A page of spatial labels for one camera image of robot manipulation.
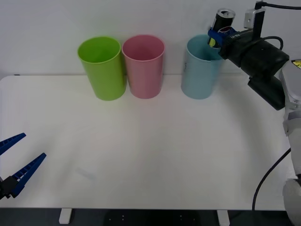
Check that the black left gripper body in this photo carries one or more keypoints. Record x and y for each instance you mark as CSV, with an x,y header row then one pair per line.
x,y
2,189

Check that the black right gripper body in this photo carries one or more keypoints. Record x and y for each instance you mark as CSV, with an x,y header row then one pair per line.
x,y
236,46

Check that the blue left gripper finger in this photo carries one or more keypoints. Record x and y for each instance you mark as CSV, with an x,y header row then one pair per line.
x,y
10,142
27,170

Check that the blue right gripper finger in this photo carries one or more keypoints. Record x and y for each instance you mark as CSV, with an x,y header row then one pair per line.
x,y
216,36

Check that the black drink can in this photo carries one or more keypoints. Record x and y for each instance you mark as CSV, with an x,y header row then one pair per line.
x,y
223,20

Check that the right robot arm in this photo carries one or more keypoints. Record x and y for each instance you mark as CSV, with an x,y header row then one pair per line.
x,y
263,58

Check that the pale blue plastic bin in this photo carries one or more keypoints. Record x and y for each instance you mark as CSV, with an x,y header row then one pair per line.
x,y
197,77

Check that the white table leg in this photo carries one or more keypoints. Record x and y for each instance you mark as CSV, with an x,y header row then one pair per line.
x,y
223,217
65,216

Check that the pink plastic bin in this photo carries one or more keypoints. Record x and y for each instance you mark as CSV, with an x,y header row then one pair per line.
x,y
145,77

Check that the green plastic bin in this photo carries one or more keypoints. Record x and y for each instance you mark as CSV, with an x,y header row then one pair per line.
x,y
105,77

